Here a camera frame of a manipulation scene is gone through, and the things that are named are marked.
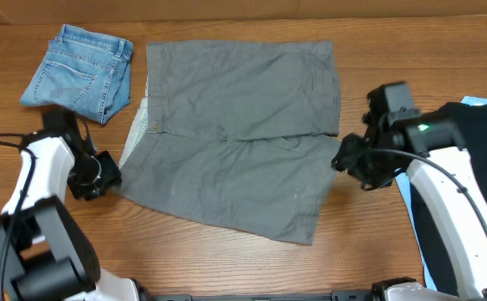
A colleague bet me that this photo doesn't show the grey shorts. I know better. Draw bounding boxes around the grey shorts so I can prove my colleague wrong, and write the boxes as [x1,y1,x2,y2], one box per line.
[118,40,341,245]

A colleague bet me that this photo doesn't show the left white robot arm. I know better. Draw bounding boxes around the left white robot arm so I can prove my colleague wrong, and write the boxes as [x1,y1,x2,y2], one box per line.
[0,137,140,301]

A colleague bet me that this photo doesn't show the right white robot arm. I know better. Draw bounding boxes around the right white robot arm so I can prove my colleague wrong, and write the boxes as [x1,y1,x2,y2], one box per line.
[332,115,487,300]

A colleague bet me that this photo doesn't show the light blue garment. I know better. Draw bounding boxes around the light blue garment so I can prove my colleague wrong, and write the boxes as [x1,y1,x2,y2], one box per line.
[395,96,487,291]

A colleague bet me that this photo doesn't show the folded blue denim shorts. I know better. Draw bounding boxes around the folded blue denim shorts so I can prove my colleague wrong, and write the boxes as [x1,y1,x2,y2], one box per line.
[20,24,134,125]

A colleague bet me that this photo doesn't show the black t-shirt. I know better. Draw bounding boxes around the black t-shirt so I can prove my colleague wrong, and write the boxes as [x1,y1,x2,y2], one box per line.
[403,100,487,295]

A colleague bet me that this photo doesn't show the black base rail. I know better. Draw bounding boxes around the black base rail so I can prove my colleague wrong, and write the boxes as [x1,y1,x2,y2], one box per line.
[142,276,418,301]

